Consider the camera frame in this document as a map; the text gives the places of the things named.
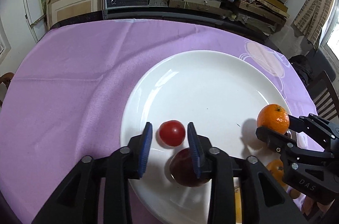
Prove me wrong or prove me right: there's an orange mandarin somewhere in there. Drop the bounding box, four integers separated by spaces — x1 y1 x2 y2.
257 104 290 134
266 159 288 189

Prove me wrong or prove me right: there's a small red tomato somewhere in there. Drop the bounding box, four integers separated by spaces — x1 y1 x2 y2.
158 120 186 147

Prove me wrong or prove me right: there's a dark red plum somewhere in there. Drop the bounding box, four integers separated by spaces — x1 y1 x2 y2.
169 148 210 187

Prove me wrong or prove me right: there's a checkered curtain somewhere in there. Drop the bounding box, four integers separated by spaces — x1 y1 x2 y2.
293 0 334 49

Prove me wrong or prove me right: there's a framed picture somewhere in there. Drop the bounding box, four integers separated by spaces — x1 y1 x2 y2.
46 0 105 30

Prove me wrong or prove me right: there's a brown wooden chair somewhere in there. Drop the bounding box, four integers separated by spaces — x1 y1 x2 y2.
0 72 16 108

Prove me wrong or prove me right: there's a purple tablecloth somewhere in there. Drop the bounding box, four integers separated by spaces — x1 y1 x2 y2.
1 20 316 223

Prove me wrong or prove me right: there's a dark wooden chair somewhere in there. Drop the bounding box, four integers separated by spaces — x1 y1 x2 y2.
306 70 338 121

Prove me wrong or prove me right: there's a white oval plate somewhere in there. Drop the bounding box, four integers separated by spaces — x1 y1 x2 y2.
120 51 287 223

